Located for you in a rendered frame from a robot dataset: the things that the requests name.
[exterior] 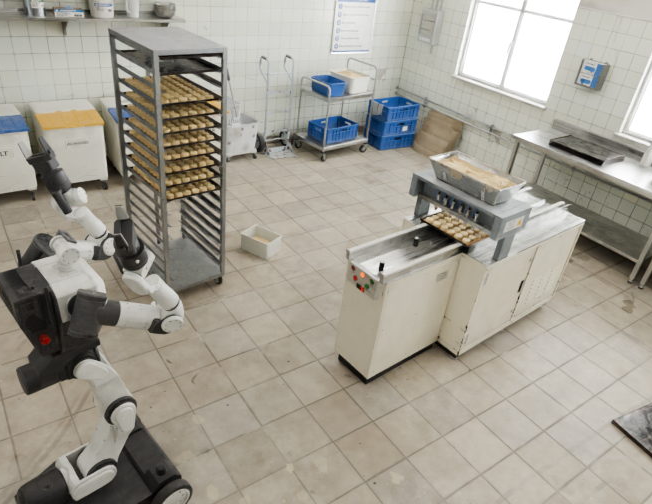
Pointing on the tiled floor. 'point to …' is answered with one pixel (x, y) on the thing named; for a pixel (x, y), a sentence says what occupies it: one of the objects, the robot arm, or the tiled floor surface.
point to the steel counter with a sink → (639, 245)
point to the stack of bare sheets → (644, 428)
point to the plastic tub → (260, 241)
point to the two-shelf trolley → (328, 113)
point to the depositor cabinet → (504, 280)
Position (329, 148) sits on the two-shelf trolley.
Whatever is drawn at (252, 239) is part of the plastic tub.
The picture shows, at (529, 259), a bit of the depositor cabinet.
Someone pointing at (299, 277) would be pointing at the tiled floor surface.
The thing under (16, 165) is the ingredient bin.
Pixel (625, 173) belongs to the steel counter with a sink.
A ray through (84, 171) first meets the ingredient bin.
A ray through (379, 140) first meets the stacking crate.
